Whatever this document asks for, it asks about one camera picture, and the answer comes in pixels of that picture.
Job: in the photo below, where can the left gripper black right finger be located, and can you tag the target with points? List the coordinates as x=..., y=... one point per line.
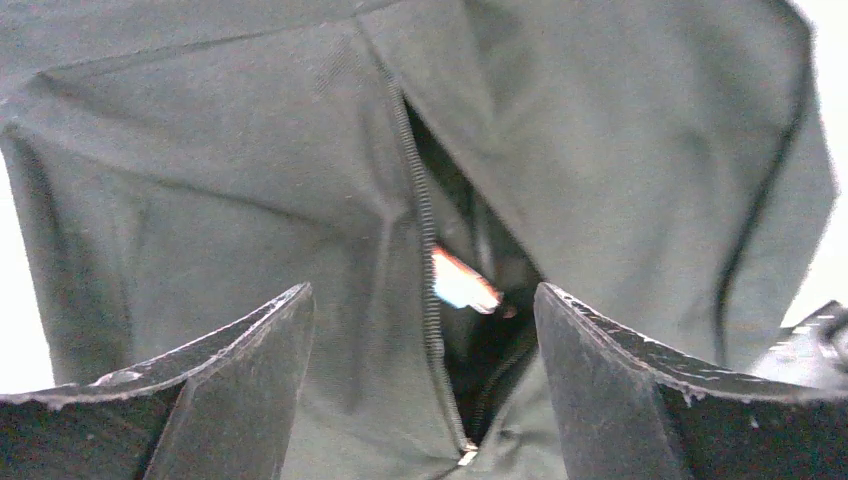
x=630, y=407

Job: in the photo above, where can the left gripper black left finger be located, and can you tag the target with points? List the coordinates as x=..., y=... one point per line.
x=219, y=407

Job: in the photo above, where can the black student backpack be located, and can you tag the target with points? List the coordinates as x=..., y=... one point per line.
x=176, y=164

